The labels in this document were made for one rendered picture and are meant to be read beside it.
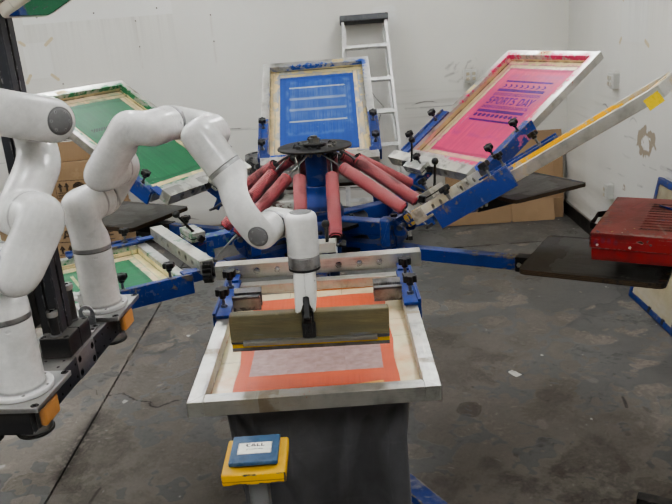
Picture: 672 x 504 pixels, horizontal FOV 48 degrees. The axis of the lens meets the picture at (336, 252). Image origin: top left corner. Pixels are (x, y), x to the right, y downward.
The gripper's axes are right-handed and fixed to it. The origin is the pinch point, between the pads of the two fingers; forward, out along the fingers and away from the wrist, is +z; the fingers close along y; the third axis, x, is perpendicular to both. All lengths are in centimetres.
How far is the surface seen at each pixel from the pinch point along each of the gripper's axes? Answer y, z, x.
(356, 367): -5.2, 14.3, 10.7
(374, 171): -123, -10, 23
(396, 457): 4.1, 35.2, 19.3
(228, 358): -15.7, 14.7, -23.2
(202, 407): 13.6, 12.5, -25.1
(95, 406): -171, 112, -122
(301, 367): -7.3, 14.5, -3.3
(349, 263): -68, 8, 11
